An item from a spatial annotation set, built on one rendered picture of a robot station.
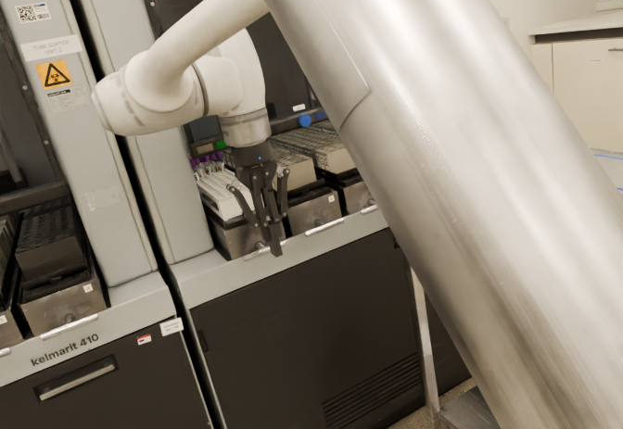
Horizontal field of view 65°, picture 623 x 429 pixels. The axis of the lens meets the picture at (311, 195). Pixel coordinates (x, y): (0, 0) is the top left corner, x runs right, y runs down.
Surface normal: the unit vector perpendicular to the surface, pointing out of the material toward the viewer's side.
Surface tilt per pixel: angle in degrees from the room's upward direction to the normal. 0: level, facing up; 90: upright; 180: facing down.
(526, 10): 90
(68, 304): 90
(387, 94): 73
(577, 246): 58
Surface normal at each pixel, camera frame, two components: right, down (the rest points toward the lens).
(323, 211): 0.45, 0.21
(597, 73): -0.87, 0.31
